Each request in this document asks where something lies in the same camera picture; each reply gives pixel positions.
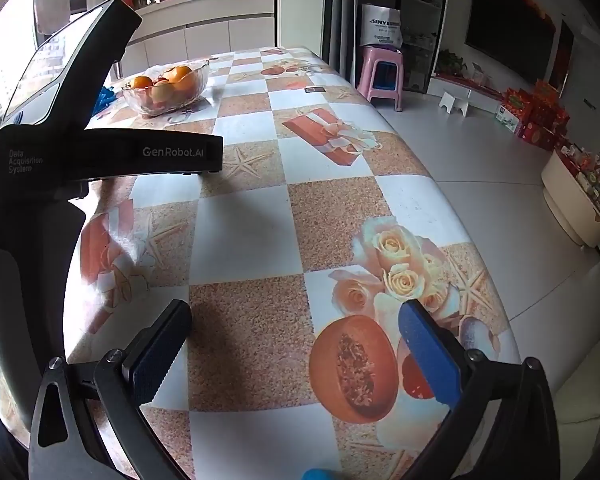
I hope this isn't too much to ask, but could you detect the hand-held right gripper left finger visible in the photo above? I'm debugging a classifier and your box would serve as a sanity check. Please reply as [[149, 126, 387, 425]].
[[27, 300, 194, 480]]

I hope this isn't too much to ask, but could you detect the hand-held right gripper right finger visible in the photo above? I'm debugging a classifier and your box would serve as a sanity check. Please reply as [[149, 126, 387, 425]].
[[397, 300, 562, 480]]

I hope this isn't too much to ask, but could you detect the clear glass fruit bowl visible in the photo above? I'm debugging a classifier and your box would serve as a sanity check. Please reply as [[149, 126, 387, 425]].
[[121, 59, 211, 118]]

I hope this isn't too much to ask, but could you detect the blue cloth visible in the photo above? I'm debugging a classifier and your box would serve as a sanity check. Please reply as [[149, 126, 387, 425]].
[[94, 87, 117, 114]]

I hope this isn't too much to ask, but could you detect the pale yellow round fruit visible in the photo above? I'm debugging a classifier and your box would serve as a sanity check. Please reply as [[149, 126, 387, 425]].
[[152, 83, 175, 109]]

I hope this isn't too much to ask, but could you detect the cream sofa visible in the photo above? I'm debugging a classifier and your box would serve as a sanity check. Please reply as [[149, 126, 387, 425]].
[[550, 330, 600, 480]]

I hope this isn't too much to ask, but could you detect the checkered printed tablecloth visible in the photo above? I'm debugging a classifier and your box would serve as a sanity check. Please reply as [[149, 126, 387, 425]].
[[64, 46, 524, 480]]

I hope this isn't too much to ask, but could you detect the white low cabinet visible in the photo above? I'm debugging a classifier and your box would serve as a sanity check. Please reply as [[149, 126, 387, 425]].
[[111, 0, 281, 82]]

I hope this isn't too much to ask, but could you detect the white round side table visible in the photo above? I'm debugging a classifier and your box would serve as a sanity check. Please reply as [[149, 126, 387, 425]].
[[541, 147, 600, 248]]

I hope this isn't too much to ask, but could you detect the white green carton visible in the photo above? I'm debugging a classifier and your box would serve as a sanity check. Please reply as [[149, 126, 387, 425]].
[[495, 104, 520, 133]]

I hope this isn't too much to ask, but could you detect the small white step stool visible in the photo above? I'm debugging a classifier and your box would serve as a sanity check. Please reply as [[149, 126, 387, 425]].
[[439, 91, 472, 117]]

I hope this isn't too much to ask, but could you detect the stack of red gift boxes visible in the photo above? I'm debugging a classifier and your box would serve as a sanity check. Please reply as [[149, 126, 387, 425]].
[[500, 79, 572, 152]]

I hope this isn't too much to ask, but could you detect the pink plastic stool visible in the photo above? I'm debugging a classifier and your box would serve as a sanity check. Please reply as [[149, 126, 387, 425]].
[[357, 45, 406, 112]]

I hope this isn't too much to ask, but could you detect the green potted plant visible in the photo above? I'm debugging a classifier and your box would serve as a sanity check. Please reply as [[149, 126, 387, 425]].
[[435, 49, 468, 77]]

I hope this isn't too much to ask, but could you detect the white paper bag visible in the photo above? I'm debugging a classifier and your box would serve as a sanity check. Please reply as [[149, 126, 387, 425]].
[[360, 4, 404, 49]]

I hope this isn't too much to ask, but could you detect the dark glass display shelf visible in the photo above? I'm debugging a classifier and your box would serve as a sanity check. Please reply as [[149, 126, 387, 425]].
[[356, 0, 452, 95]]

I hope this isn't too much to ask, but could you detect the black wall television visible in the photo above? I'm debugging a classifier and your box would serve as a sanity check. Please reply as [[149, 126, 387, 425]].
[[465, 0, 557, 87]]

